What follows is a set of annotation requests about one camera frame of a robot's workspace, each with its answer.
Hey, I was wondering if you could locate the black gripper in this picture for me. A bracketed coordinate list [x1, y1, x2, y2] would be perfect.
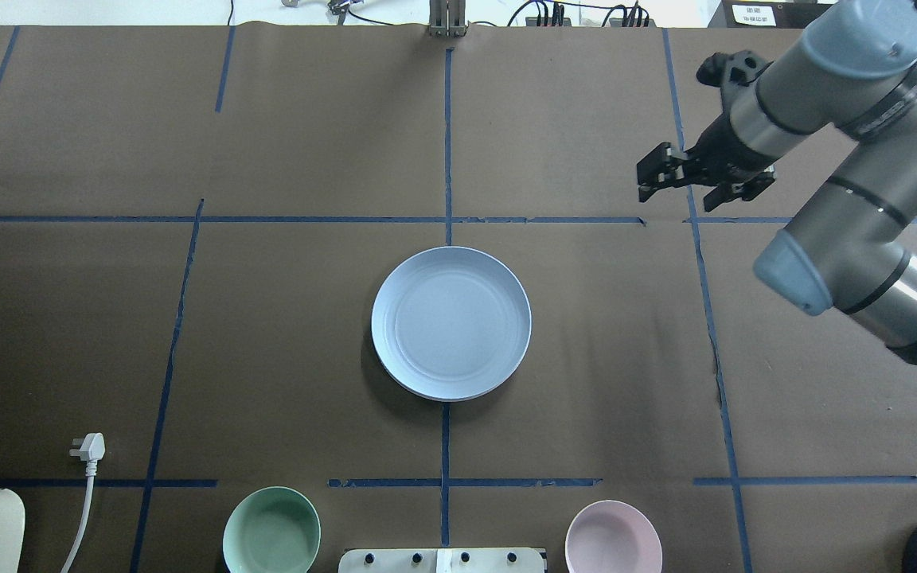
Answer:
[636, 113, 776, 212]

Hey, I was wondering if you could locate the light blue plate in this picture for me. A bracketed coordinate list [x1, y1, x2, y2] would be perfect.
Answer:
[371, 246, 533, 403]

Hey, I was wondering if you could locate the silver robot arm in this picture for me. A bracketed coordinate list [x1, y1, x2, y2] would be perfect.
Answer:
[636, 1, 917, 367]

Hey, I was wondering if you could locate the black box with white label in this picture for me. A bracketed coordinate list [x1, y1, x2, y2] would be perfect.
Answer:
[707, 1, 833, 29]

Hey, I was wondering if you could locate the pink bowl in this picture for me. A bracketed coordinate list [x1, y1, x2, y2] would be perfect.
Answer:
[564, 500, 665, 572]

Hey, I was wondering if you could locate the green bowl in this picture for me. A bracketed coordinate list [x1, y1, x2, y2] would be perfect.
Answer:
[222, 486, 322, 572]

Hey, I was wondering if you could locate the aluminium frame post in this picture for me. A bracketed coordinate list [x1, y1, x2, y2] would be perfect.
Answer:
[428, 0, 468, 37]

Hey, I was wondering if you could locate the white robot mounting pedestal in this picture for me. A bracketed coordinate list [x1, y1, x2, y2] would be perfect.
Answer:
[338, 547, 548, 572]

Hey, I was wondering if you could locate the white toaster cable with plug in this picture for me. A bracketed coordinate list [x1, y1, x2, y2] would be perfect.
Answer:
[59, 432, 106, 573]

